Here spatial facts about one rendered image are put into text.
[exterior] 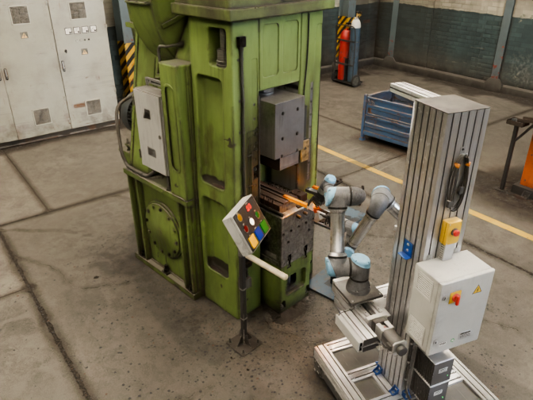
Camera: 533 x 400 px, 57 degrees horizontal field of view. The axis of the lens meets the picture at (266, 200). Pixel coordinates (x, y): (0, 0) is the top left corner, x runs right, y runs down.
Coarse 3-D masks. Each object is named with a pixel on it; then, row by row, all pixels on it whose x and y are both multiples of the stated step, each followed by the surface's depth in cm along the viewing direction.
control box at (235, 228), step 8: (240, 200) 335; (248, 200) 330; (240, 208) 319; (256, 208) 335; (232, 216) 309; (248, 216) 324; (224, 224) 312; (232, 224) 310; (240, 224) 314; (248, 224) 321; (256, 224) 329; (232, 232) 313; (240, 232) 311; (248, 232) 318; (240, 240) 314; (248, 240) 315; (240, 248) 316; (248, 248) 314
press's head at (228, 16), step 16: (176, 0) 321; (192, 0) 310; (208, 0) 299; (224, 0) 289; (240, 0) 292; (256, 0) 301; (272, 0) 310; (288, 0) 318; (304, 0) 330; (320, 0) 338; (192, 16) 312; (208, 16) 301; (224, 16) 291; (240, 16) 293; (256, 16) 302; (272, 16) 311
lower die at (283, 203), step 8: (264, 184) 398; (264, 192) 385; (272, 192) 383; (280, 192) 383; (264, 200) 377; (272, 200) 376; (280, 200) 373; (288, 200) 372; (280, 208) 368; (288, 208) 375
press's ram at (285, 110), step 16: (272, 96) 345; (288, 96) 345; (304, 96) 346; (272, 112) 332; (288, 112) 339; (304, 112) 351; (272, 128) 337; (288, 128) 345; (272, 144) 342; (288, 144) 351
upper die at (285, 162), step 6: (264, 156) 360; (288, 156) 355; (294, 156) 360; (264, 162) 362; (270, 162) 357; (276, 162) 353; (282, 162) 353; (288, 162) 357; (294, 162) 362; (276, 168) 355; (282, 168) 355
